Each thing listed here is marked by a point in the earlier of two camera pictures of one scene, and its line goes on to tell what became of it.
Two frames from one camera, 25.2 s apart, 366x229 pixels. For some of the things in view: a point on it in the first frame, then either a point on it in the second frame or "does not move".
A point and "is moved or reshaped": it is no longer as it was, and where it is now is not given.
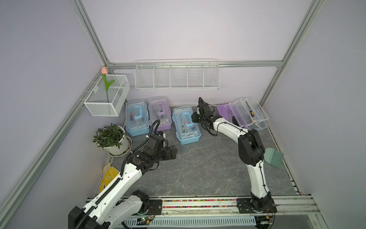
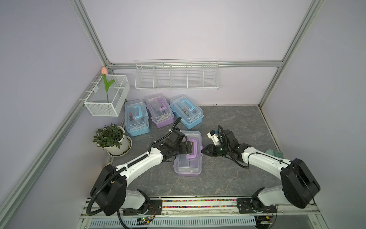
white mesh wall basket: x=96 y=101 does not move
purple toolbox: x=246 y=112 to x=189 y=164
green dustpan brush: x=273 y=157 does not move
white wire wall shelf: x=177 y=74 does not move
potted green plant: x=112 y=139 does not move
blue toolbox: x=186 y=130 is moved or reshaped
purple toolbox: x=158 y=109 is moved or reshaped
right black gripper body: x=196 y=118 to x=220 y=150
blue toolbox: x=137 y=117 does not move
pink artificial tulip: x=104 y=71 does not move
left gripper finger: x=172 y=149 to x=188 y=144
